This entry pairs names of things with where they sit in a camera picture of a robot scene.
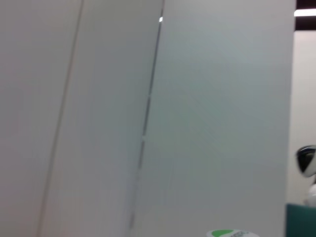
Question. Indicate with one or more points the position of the clear green-label water bottle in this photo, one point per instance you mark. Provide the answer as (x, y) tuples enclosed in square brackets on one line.
[(222, 233)]

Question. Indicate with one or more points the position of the white humanoid robot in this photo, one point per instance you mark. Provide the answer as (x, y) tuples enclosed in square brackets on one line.
[(307, 163)]

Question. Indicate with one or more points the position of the teal chair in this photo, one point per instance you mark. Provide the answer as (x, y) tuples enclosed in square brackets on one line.
[(301, 219)]

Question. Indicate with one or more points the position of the ceiling light strip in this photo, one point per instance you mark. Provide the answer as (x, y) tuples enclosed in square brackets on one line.
[(304, 12)]

